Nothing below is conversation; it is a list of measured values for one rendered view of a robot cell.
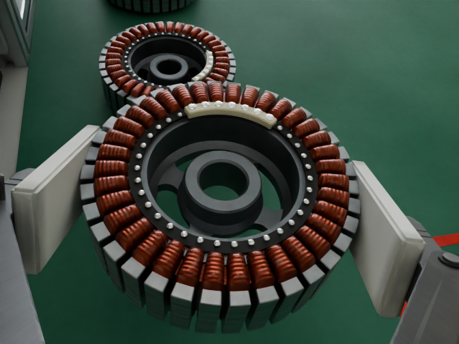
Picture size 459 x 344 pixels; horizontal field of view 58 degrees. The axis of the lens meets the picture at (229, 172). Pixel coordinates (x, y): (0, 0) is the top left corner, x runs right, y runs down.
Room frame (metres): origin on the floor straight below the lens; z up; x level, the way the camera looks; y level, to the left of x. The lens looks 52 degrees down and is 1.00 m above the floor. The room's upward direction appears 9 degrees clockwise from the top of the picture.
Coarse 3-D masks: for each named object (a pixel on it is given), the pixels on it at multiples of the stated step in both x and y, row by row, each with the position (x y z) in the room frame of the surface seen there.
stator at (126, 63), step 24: (168, 24) 0.32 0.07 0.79; (120, 48) 0.28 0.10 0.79; (144, 48) 0.29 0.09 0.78; (168, 48) 0.31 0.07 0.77; (192, 48) 0.30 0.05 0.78; (216, 48) 0.30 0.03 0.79; (120, 72) 0.25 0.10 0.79; (144, 72) 0.28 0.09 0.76; (168, 72) 0.29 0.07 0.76; (216, 72) 0.27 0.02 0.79; (120, 96) 0.23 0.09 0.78
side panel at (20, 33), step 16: (0, 0) 0.28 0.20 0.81; (16, 0) 0.33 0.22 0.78; (32, 0) 0.37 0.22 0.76; (0, 16) 0.28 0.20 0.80; (16, 16) 0.30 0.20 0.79; (32, 16) 0.35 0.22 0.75; (16, 32) 0.28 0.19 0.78; (16, 48) 0.28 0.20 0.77; (0, 64) 0.27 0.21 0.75; (16, 64) 0.28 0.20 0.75
